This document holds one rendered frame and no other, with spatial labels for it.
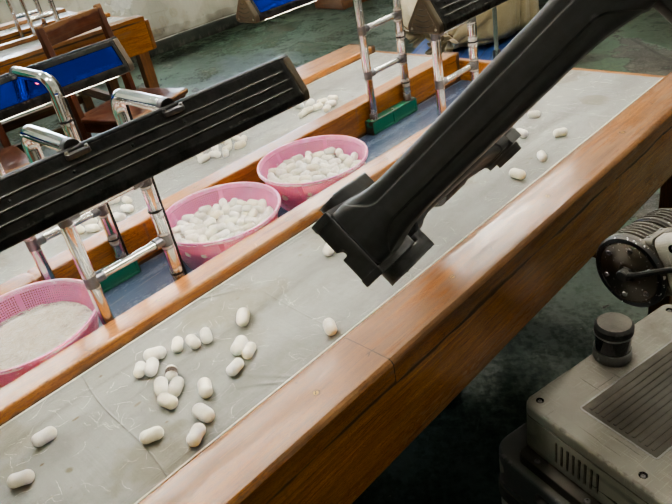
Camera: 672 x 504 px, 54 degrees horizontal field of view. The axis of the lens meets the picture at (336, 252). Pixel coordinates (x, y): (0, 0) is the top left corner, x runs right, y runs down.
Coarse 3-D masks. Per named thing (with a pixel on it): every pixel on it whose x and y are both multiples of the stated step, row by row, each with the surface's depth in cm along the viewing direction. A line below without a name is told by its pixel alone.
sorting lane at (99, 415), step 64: (576, 128) 151; (512, 192) 131; (320, 256) 123; (192, 320) 112; (256, 320) 109; (320, 320) 106; (128, 384) 101; (192, 384) 98; (256, 384) 96; (0, 448) 94; (64, 448) 91; (128, 448) 89; (192, 448) 87
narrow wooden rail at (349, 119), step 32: (448, 64) 205; (384, 96) 188; (416, 96) 198; (320, 128) 173; (352, 128) 182; (256, 160) 161; (192, 192) 151; (256, 192) 163; (128, 224) 142; (64, 256) 135; (96, 256) 137; (0, 288) 128
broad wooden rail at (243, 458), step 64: (640, 128) 140; (576, 192) 122; (640, 192) 144; (448, 256) 111; (512, 256) 109; (576, 256) 128; (384, 320) 99; (448, 320) 100; (512, 320) 116; (320, 384) 90; (384, 384) 92; (448, 384) 105; (256, 448) 82; (320, 448) 85; (384, 448) 97
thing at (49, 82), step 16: (32, 80) 122; (48, 80) 119; (64, 96) 122; (64, 112) 122; (64, 128) 123; (0, 176) 117; (96, 208) 132; (112, 224) 135; (32, 240) 124; (112, 240) 136; (32, 256) 125; (48, 272) 128; (128, 272) 140
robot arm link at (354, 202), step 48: (576, 0) 47; (624, 0) 46; (528, 48) 49; (576, 48) 48; (480, 96) 51; (528, 96) 50; (432, 144) 54; (480, 144) 52; (384, 192) 56; (432, 192) 55; (336, 240) 59; (384, 240) 57
